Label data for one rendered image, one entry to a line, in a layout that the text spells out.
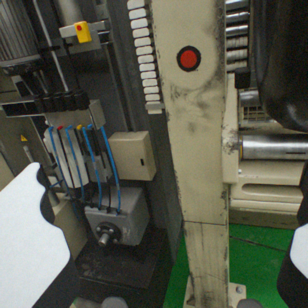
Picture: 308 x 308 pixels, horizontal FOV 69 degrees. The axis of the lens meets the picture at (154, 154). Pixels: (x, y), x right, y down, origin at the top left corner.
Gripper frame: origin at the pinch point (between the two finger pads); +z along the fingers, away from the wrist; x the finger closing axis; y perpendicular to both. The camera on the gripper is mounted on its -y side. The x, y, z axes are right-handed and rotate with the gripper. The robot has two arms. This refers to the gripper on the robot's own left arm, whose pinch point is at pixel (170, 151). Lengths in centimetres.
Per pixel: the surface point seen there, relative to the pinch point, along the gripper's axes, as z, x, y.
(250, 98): 52, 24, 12
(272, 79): 22.9, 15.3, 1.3
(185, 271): 60, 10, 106
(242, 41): 71, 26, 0
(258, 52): 52, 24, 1
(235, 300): 44, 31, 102
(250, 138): 26.2, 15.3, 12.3
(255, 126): 55, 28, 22
